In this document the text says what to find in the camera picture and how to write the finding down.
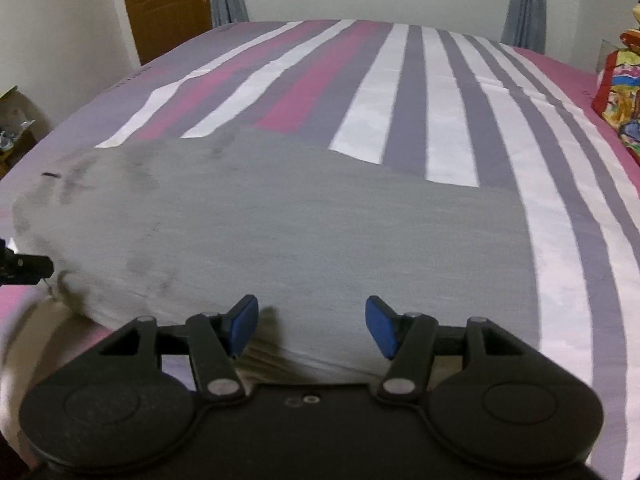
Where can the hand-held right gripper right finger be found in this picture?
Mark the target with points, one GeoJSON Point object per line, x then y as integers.
{"type": "Point", "coordinates": [380, 325]}

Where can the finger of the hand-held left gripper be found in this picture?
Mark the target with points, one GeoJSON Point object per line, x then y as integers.
{"type": "Point", "coordinates": [25, 264]}

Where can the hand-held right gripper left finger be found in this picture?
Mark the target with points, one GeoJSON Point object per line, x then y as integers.
{"type": "Point", "coordinates": [242, 325]}

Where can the grey pants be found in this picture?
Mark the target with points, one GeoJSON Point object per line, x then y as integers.
{"type": "Point", "coordinates": [300, 240]}

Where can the wooden cabinet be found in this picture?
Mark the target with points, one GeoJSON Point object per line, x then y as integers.
{"type": "Point", "coordinates": [12, 152]}

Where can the clutter in cabinet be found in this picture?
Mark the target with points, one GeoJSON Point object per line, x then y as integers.
{"type": "Point", "coordinates": [15, 130]}

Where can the bed with striped sheet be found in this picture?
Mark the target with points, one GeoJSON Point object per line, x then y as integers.
{"type": "Point", "coordinates": [450, 110]}

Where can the wooden door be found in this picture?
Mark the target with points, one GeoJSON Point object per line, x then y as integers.
{"type": "Point", "coordinates": [165, 10]}

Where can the colourful printed bag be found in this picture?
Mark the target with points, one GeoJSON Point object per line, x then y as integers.
{"type": "Point", "coordinates": [620, 95]}

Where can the plush toy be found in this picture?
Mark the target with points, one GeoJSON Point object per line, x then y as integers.
{"type": "Point", "coordinates": [636, 14]}

